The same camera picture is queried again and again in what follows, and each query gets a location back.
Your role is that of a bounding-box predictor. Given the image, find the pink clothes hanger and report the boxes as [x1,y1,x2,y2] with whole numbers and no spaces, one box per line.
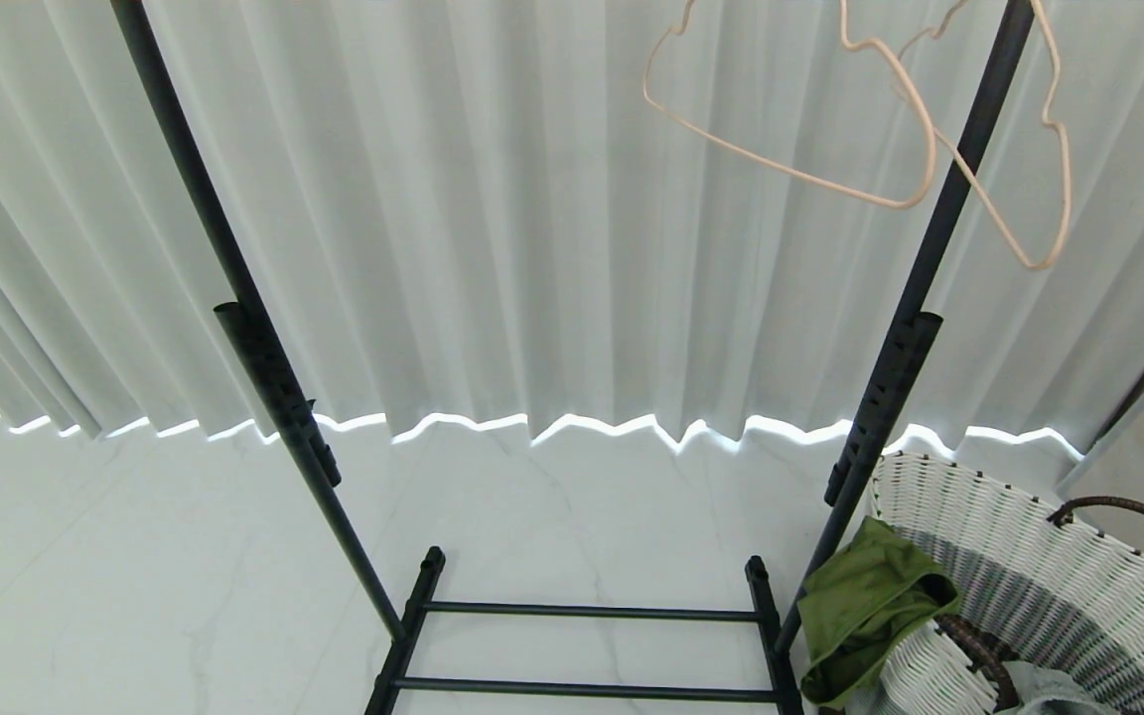
[643,0,938,211]
[892,0,1073,272]

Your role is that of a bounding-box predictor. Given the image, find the pale grey shorts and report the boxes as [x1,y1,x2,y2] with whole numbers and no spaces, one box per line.
[999,660,1119,715]

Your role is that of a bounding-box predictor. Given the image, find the black clothes rack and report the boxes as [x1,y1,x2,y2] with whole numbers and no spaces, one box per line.
[110,0,1036,715]

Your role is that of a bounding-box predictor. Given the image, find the white laundry basket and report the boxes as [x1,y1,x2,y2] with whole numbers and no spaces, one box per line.
[865,452,1144,715]

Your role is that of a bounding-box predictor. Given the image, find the white curtain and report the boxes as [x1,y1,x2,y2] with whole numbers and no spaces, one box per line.
[0,0,1144,468]

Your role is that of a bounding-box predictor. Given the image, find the green garment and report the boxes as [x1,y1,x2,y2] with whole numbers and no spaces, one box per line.
[796,516,961,709]

